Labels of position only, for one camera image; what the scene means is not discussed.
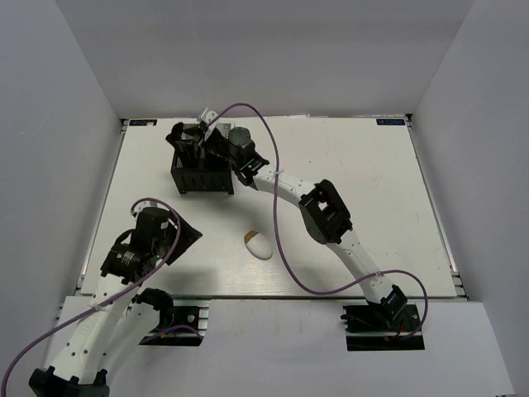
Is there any white makeup organizer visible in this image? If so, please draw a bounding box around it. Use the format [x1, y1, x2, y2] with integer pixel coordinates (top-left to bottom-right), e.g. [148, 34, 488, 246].
[181, 123, 234, 140]

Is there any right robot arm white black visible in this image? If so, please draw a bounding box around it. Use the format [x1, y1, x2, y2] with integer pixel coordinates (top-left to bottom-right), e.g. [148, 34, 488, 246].
[166, 122, 407, 330]

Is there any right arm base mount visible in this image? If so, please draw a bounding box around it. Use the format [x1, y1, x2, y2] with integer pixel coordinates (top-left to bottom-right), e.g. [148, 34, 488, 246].
[341, 304, 425, 352]

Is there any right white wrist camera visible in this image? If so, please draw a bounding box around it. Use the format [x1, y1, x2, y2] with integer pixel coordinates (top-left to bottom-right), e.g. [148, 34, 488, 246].
[197, 107, 220, 141]

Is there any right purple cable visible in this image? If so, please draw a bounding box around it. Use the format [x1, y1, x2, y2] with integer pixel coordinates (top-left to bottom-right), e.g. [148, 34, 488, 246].
[206, 102, 429, 342]

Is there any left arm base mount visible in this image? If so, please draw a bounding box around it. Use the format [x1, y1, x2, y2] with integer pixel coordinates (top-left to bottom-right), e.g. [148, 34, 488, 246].
[141, 299, 211, 347]

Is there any right blue table label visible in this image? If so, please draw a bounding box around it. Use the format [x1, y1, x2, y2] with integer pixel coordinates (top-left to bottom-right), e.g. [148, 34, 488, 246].
[376, 118, 406, 126]

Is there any white beige makeup sponge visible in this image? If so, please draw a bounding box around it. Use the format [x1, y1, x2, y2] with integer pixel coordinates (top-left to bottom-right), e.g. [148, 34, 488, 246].
[243, 231, 273, 261]

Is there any black makeup organizer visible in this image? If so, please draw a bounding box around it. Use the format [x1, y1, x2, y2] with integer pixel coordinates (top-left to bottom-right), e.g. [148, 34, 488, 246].
[170, 148, 234, 195]

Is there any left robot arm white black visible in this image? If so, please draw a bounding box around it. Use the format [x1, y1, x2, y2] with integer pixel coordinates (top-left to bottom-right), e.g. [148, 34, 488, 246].
[29, 207, 202, 396]

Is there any left blue table label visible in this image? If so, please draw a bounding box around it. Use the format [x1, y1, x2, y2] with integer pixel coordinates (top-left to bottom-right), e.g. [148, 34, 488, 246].
[128, 119, 157, 127]

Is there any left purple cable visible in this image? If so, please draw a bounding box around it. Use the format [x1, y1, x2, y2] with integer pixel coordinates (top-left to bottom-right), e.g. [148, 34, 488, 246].
[0, 198, 183, 397]

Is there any purple cable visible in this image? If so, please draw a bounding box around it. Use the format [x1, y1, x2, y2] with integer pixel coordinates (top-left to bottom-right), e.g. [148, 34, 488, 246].
[0, 198, 183, 397]
[206, 102, 429, 342]

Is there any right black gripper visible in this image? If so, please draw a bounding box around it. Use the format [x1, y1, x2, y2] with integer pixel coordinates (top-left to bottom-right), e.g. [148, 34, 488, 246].
[177, 124, 241, 166]

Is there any blue table label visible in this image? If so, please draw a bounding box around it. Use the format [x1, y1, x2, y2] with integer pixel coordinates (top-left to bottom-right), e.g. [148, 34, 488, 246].
[128, 119, 157, 127]
[376, 118, 406, 126]

